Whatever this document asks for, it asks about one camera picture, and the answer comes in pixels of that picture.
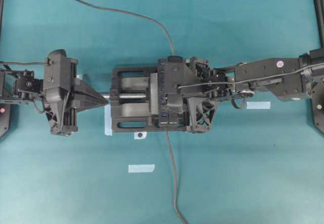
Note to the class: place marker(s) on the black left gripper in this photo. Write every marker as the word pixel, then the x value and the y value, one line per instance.
pixel 59 78

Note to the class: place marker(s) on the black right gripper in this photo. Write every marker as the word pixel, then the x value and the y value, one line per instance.
pixel 201 88

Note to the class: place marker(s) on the black USB plug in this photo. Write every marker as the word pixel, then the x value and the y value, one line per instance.
pixel 175 59

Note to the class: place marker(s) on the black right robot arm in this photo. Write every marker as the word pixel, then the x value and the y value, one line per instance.
pixel 287 79

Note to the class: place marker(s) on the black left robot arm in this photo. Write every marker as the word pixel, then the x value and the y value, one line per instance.
pixel 21 87

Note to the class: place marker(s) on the black USB hub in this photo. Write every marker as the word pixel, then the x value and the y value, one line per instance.
pixel 170 102

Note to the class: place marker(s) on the blue tape strip left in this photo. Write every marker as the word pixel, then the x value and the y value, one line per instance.
pixel 107 121

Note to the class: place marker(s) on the blue tape strip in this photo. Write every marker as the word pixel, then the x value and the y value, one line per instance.
pixel 107 121
pixel 141 168
pixel 258 105

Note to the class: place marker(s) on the black bench vise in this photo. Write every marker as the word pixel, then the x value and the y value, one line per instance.
pixel 133 97

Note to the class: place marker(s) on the blue tape strip right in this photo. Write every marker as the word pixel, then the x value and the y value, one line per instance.
pixel 258 105

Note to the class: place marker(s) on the white tape with black dot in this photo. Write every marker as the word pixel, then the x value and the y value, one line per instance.
pixel 140 135

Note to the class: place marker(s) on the blue tape strip bottom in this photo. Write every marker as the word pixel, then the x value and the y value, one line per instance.
pixel 141 168

